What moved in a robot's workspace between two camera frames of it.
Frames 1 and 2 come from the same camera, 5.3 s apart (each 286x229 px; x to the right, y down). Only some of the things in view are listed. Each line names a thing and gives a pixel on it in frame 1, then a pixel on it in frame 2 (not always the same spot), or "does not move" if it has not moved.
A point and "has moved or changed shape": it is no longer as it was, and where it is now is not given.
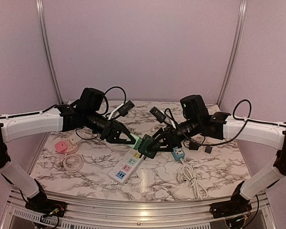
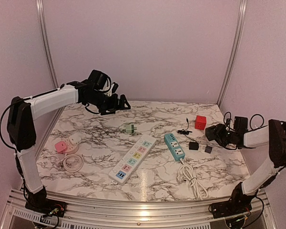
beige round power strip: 72,143 does not move
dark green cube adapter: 149,146 has moved or changed shape
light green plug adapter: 137,142 to 130,128
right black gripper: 172,140 to 219,131
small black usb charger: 208,149 does not move
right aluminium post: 237,50 does not move
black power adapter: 193,146 does not move
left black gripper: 112,130 to 114,106
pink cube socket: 60,146 does not move
